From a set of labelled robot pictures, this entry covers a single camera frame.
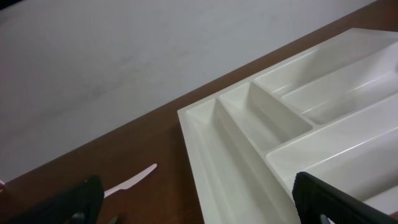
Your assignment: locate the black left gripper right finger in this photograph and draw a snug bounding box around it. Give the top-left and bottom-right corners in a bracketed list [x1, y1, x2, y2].
[292, 172, 397, 224]

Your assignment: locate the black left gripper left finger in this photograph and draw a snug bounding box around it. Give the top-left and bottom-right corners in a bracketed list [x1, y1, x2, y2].
[5, 175, 104, 224]

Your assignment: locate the white plastic knife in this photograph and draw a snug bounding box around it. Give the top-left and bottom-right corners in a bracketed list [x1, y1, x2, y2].
[104, 164, 157, 198]

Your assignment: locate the white cutlery tray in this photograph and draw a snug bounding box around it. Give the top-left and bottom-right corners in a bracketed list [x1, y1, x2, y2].
[178, 29, 397, 223]

